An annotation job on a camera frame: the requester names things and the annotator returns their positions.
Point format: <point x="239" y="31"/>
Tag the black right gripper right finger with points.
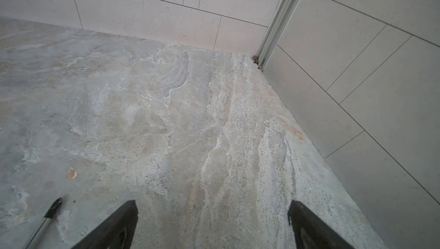
<point x="311" y="232"/>

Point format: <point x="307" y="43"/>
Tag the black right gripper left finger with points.
<point x="116" y="232"/>

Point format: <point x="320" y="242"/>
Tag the screwdriver with orange handle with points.
<point x="35" y="238"/>

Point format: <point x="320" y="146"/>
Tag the aluminium corner profile right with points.
<point x="276" y="28"/>

